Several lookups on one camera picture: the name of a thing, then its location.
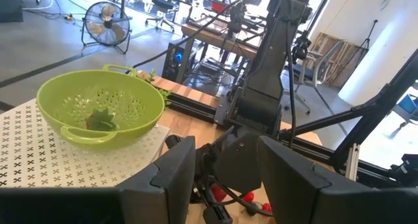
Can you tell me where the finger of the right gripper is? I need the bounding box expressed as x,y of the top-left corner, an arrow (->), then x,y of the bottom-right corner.
245,202 -> 261,217
202,204 -> 234,224

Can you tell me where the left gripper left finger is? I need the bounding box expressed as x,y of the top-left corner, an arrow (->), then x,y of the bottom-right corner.
0,135 -> 197,224

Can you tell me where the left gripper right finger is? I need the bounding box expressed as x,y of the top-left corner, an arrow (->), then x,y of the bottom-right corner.
257,135 -> 418,224

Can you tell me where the large red toy strawberry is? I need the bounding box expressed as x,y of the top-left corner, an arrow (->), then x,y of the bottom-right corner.
85,108 -> 118,132

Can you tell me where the green plastic colander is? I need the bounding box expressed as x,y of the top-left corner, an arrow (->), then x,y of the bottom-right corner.
35,64 -> 166,146

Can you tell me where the small potted green plant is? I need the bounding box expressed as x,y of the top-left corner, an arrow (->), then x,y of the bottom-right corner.
143,69 -> 172,107

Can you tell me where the black computer tower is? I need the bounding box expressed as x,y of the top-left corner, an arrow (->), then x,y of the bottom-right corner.
161,42 -> 187,84

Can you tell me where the white perforated shelf riser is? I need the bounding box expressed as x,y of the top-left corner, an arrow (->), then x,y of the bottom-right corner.
0,99 -> 170,189

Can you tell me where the wooden workbench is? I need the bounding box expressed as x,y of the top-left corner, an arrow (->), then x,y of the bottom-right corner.
180,21 -> 262,88

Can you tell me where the grey mesh office chair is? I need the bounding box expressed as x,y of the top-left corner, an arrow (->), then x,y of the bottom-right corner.
282,39 -> 347,116

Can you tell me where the metal cart with blue bins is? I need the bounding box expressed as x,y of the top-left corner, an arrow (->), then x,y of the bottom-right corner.
391,92 -> 418,127

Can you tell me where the red bin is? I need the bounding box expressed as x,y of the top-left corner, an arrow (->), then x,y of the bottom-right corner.
211,1 -> 227,13

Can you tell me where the black office chair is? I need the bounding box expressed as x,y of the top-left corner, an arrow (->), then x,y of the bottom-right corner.
145,0 -> 180,33

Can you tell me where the black tripod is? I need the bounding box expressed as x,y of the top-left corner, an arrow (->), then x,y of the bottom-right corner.
329,19 -> 379,88

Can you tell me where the black floor fan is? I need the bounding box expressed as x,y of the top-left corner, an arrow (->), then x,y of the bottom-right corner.
80,1 -> 133,55

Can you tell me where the black equipment case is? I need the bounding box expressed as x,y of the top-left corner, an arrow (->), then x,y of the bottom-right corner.
0,0 -> 24,23

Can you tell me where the silver aluminium frame post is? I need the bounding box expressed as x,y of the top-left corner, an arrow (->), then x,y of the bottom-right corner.
345,142 -> 361,182

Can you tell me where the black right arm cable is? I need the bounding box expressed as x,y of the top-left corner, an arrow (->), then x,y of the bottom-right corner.
192,18 -> 298,218

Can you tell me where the black aluminium table frame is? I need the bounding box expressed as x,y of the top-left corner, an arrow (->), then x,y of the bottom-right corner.
165,49 -> 418,189

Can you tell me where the black hanging cable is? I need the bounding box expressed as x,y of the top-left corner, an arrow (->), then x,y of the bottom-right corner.
125,0 -> 262,74

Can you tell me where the black camera on stand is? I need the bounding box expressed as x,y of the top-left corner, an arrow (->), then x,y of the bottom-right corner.
227,1 -> 248,39

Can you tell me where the wooden pallet frame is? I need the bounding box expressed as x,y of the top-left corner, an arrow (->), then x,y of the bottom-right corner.
308,32 -> 362,89

